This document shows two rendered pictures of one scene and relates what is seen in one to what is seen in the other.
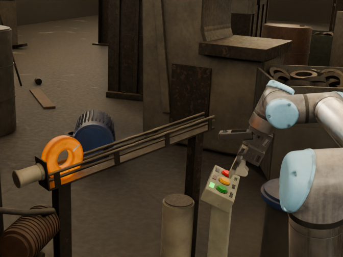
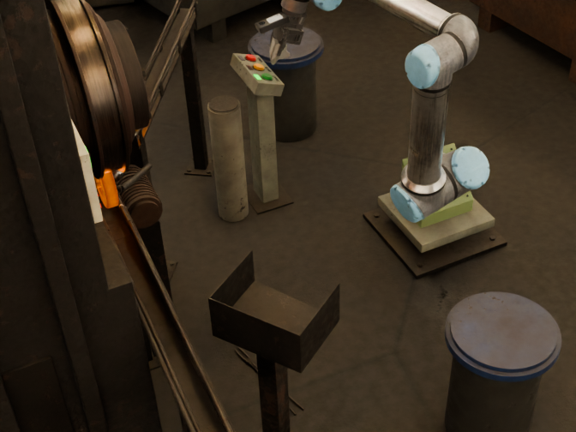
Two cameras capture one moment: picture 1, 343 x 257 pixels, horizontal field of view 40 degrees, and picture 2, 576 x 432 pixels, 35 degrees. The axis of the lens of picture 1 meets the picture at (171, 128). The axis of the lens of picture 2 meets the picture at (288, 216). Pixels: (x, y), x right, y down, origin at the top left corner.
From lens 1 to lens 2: 189 cm
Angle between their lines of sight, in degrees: 38
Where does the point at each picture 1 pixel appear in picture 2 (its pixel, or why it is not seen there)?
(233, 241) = not seen: hidden behind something
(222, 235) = (270, 117)
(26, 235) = (153, 197)
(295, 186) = (431, 73)
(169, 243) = (229, 147)
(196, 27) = not seen: outside the picture
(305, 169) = (434, 60)
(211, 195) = (264, 87)
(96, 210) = not seen: hidden behind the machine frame
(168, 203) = (220, 111)
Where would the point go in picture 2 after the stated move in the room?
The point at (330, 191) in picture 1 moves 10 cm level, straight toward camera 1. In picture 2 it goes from (448, 68) to (464, 85)
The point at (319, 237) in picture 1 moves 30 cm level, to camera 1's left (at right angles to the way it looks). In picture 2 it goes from (441, 96) to (364, 133)
